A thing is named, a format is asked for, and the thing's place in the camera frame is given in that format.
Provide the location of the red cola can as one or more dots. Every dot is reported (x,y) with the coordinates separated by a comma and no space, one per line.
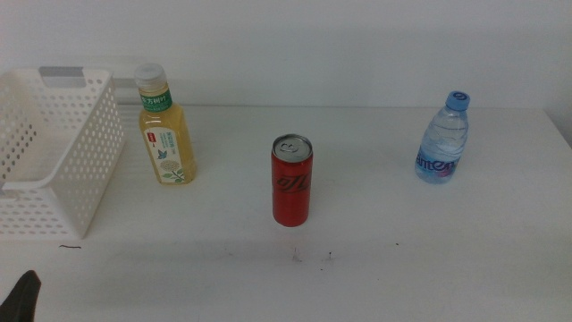
(291,197)

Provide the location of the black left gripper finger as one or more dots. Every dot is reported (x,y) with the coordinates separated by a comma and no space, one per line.
(20,299)

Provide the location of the clear water bottle blue cap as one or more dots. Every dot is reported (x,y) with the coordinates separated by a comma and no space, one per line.
(440,147)

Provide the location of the yellow tea bottle white cap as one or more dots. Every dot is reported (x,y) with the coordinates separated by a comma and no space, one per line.
(167,152)

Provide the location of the white perforated plastic basket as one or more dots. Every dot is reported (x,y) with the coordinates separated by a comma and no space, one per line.
(89,179)

